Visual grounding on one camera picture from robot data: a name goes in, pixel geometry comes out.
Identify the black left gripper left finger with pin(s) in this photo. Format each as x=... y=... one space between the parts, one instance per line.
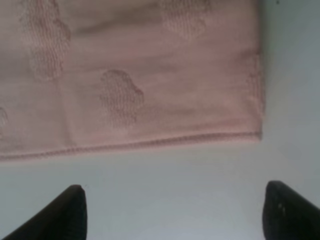
x=65 y=218

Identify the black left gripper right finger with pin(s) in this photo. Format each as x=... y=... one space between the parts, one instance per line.
x=287 y=215

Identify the pink towel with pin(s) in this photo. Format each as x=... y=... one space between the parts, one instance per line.
x=82 y=76

